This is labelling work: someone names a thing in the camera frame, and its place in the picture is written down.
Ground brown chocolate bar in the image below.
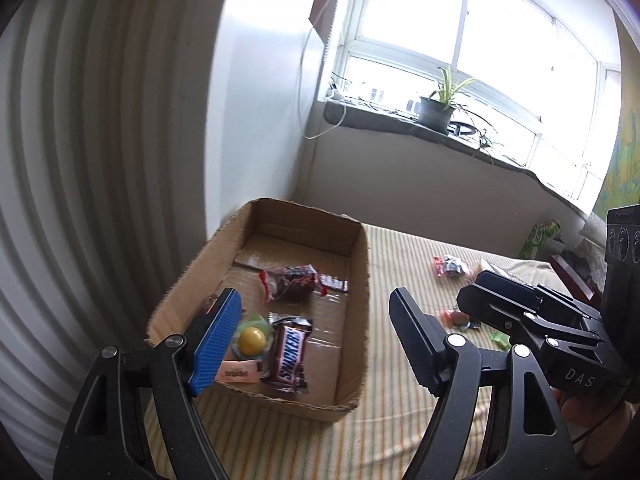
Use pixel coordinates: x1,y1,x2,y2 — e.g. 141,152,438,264
260,312,313,393

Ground green yellow wall poster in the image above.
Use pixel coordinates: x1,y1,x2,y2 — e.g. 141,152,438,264
592,10,640,211

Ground white lace cloth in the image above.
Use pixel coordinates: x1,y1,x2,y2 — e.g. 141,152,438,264
582,210,608,256

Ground striped bed sheet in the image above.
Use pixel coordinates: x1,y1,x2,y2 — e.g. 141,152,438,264
142,222,606,480

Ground pink sausage snack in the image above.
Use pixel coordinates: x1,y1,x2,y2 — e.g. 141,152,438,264
216,359,264,385

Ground cardboard box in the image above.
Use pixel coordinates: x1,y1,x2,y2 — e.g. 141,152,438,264
146,197,371,423

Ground clear packet of dark dried fruit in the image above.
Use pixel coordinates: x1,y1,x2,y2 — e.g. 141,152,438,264
432,254,475,281

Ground person's right hand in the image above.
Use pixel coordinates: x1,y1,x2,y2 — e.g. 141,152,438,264
552,387,638,471

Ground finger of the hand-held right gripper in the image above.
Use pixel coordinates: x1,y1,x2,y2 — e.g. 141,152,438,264
457,285,628,401
475,270,603,338

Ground yellow jelly cup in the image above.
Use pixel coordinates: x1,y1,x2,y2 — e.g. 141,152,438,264
231,312,275,361

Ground dark red wooden cabinet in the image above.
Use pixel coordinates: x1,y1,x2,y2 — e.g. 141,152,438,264
550,250,603,306

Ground small brown candy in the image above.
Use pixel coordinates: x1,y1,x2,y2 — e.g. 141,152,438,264
439,308,482,332

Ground green printed bag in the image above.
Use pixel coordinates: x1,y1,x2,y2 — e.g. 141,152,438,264
517,219,563,261

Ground white framed window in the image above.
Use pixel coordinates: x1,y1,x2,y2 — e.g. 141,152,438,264
330,0,623,211

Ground potted spider plant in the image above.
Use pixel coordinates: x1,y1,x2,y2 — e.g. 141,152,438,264
419,65,506,166

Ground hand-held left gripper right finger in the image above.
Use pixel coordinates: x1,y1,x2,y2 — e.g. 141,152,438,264
389,287,571,480

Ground red-ended chocolate cake packet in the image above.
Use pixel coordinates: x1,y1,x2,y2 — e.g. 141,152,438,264
259,264,349,303

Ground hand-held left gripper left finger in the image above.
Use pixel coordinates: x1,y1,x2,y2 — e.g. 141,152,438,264
52,287,243,480

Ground black cable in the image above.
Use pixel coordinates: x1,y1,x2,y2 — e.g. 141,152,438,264
570,407,623,467

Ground white cable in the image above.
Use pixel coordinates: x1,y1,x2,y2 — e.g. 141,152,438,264
297,25,346,141

